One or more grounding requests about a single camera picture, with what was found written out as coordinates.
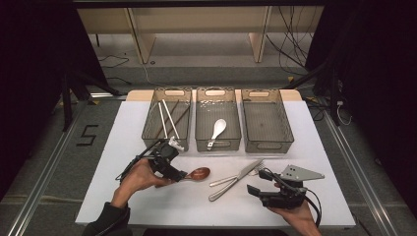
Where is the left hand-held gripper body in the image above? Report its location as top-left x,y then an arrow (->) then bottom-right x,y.
148,136 -> 185,172

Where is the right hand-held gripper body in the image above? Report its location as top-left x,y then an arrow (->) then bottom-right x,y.
258,164 -> 326,210

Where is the brown wooden spoon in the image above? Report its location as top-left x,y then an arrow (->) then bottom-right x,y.
182,167 -> 211,182

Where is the transparent grey plastic bin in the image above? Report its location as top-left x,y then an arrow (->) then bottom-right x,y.
141,87 -> 193,152
195,87 -> 243,153
240,88 -> 295,154

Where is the steel fork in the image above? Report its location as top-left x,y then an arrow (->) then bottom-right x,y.
208,162 -> 268,188

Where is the dark brown chopstick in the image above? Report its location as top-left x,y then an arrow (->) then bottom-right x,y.
165,105 -> 192,138
154,99 -> 181,140

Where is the white ceramic spoon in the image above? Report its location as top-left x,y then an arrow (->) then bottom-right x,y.
207,118 -> 228,152

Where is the person's right hand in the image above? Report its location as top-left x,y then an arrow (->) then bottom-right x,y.
268,201 -> 323,236

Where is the person's left hand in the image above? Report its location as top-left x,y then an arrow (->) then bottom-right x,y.
112,159 -> 177,208

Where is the black metal stand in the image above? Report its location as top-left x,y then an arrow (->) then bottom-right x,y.
60,69 -> 123,133
284,58 -> 342,128

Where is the light wooden desk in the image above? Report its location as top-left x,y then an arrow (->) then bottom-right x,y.
77,6 -> 326,65

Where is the black curtain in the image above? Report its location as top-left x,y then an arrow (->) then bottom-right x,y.
304,0 -> 417,217
0,0 -> 110,201

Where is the right hand-held gripper cable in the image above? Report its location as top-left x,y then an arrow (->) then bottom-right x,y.
262,167 -> 324,228

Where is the hand-held gripper cable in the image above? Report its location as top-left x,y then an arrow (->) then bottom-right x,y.
114,139 -> 165,183
262,167 -> 324,228

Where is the left hand-held gripper cable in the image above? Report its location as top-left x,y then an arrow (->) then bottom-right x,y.
114,139 -> 165,183

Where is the long aluminium floor rail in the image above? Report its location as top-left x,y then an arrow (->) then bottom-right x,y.
323,111 -> 399,236
6,107 -> 84,236

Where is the short aluminium rail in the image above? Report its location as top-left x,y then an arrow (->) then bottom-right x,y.
89,91 -> 128,100

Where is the white floor cable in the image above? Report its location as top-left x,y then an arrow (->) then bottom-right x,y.
140,61 -> 159,87

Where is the white looped cable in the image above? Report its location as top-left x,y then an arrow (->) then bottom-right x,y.
335,99 -> 354,127

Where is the black floor cable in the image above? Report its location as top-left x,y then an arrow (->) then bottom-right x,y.
97,54 -> 132,87

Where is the bundle of black cables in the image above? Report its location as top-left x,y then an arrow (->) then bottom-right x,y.
265,6 -> 317,77

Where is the black frame beam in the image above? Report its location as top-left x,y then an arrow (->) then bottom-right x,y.
72,0 -> 328,10

